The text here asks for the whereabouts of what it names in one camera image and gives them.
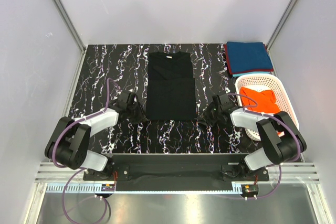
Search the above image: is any black t shirt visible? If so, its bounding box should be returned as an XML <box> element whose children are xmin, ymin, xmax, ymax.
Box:
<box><xmin>145</xmin><ymin>51</ymin><xmax>197</xmax><ymax>121</ymax></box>

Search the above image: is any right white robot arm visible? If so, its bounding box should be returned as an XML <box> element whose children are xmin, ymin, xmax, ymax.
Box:
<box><xmin>197</xmin><ymin>93</ymin><xmax>307</xmax><ymax>180</ymax></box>

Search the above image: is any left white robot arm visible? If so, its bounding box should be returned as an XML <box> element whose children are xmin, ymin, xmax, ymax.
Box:
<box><xmin>44</xmin><ymin>91</ymin><xmax>147</xmax><ymax>180</ymax></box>

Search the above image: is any folded light blue t shirt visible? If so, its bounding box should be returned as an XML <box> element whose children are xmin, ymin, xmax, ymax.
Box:
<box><xmin>232</xmin><ymin>71</ymin><xmax>272</xmax><ymax>78</ymax></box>

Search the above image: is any black marble pattern mat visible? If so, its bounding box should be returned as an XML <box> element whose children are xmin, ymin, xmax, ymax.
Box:
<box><xmin>68</xmin><ymin>44</ymin><xmax>261</xmax><ymax>154</ymax></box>

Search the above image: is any orange t shirt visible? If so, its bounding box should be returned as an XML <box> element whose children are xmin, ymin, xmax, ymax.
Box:
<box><xmin>239</xmin><ymin>87</ymin><xmax>281</xmax><ymax>114</ymax></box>

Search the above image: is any white plastic laundry basket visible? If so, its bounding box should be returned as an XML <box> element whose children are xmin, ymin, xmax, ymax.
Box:
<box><xmin>235</xmin><ymin>73</ymin><xmax>300</xmax><ymax>129</ymax></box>

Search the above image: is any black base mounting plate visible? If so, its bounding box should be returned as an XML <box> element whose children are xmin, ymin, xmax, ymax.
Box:
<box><xmin>83</xmin><ymin>154</ymin><xmax>269</xmax><ymax>189</ymax></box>

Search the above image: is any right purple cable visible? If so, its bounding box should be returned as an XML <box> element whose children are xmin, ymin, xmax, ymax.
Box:
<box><xmin>227</xmin><ymin>93</ymin><xmax>302</xmax><ymax>200</ymax></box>

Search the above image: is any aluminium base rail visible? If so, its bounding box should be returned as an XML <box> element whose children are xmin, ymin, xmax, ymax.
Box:
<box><xmin>35</xmin><ymin>162</ymin><xmax>319</xmax><ymax>184</ymax></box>

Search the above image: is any slotted cable duct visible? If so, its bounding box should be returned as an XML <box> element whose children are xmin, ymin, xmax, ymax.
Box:
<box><xmin>46</xmin><ymin>183</ymin><xmax>242</xmax><ymax>195</ymax></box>

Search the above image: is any left aluminium frame post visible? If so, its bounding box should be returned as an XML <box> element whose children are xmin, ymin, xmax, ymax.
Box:
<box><xmin>52</xmin><ymin>0</ymin><xmax>86</xmax><ymax>53</ymax></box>

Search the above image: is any aluminium frame post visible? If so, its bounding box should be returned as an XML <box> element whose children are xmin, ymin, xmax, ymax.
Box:
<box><xmin>266</xmin><ymin>0</ymin><xmax>299</xmax><ymax>50</ymax></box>
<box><xmin>52</xmin><ymin>0</ymin><xmax>86</xmax><ymax>53</ymax></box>

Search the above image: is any right aluminium frame post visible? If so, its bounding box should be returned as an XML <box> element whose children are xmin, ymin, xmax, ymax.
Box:
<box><xmin>266</xmin><ymin>0</ymin><xmax>299</xmax><ymax>50</ymax></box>

